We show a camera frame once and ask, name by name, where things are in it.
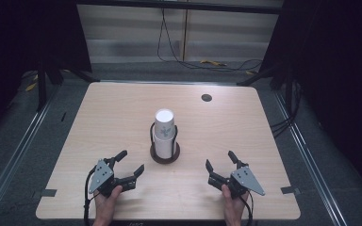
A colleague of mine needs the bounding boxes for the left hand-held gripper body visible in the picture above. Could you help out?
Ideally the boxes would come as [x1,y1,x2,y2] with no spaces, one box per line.
[88,157,138,198]

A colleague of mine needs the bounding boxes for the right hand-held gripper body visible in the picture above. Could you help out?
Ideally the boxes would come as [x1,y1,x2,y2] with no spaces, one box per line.
[207,164,266,200]

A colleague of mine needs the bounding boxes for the dark round coaster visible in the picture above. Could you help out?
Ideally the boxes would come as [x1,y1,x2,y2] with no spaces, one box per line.
[149,121,181,165]

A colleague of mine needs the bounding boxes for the white paper cup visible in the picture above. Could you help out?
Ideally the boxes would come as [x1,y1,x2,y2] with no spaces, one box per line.
[153,134,177,160]
[154,108,175,141]

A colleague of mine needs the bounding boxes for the person's right hand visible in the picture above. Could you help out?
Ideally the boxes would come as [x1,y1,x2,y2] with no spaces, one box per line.
[221,184,250,226]

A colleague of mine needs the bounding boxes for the person's left hand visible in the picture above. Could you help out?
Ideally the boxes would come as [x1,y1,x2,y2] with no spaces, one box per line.
[91,185,123,226]

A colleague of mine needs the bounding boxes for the grey tape piece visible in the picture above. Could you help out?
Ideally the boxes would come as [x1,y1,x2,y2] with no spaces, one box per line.
[40,188,58,199]
[280,186,302,196]

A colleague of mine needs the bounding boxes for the black metal stand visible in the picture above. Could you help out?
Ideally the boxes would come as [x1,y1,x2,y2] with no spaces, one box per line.
[35,58,101,113]
[236,61,297,109]

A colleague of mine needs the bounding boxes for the yellow tape strip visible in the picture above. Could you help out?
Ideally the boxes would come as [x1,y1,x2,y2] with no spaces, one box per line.
[25,81,39,93]
[199,58,228,68]

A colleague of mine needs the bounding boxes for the dark curtain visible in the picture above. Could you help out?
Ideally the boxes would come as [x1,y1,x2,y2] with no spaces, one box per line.
[258,0,362,202]
[0,0,92,142]

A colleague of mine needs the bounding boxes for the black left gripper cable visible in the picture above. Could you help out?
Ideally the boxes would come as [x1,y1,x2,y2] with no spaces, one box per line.
[82,166,98,226]

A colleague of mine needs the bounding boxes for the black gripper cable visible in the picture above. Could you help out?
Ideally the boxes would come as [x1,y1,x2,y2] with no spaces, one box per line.
[82,166,98,226]
[239,193,255,226]

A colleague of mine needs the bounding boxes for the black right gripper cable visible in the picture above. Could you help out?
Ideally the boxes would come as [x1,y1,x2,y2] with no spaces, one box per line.
[239,193,255,226]

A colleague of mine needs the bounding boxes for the bundle of black floor cables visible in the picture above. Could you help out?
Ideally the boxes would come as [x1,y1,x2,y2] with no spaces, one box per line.
[269,79,304,139]

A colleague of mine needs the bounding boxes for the metal floor rail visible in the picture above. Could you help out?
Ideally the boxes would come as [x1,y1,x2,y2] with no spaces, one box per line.
[0,84,64,220]
[272,89,350,226]

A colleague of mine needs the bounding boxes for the black hanging wall cable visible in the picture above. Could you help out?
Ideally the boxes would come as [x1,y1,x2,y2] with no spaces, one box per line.
[156,7,264,73]

